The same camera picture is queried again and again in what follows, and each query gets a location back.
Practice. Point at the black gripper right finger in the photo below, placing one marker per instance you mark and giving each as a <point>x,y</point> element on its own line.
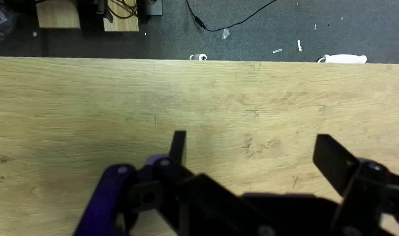
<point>334,162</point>

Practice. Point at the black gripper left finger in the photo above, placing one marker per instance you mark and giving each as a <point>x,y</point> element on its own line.
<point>178,146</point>

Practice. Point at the white floor scrap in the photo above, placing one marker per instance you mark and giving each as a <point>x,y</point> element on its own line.
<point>226,34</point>
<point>299,45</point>
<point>278,51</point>

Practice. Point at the black stand leg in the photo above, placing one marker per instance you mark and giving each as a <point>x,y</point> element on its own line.
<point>92,14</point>

